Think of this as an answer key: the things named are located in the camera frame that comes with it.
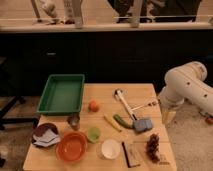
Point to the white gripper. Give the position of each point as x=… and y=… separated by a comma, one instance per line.
x=167, y=115

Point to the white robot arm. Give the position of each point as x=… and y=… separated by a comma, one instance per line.
x=186, y=82

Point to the green plastic tray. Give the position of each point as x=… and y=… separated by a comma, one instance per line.
x=62, y=95

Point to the thin white skewer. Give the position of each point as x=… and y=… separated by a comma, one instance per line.
x=146, y=105

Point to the brown grape bunch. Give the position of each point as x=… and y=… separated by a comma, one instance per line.
x=152, y=147

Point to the green cucumber toy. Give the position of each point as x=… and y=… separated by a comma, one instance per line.
x=121, y=122

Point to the yellow banana toy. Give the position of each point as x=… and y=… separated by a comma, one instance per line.
x=112, y=122

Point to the white cup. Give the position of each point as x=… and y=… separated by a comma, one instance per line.
x=109, y=149

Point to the orange fruit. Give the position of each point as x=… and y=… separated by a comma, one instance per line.
x=93, y=106

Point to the small green cup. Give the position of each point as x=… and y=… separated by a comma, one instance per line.
x=93, y=134

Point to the dark metal cup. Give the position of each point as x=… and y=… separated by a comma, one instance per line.
x=74, y=122

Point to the orange bowl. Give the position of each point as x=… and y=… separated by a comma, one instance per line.
x=72, y=147

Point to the grey folded cloth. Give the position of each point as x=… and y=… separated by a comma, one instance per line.
x=47, y=139

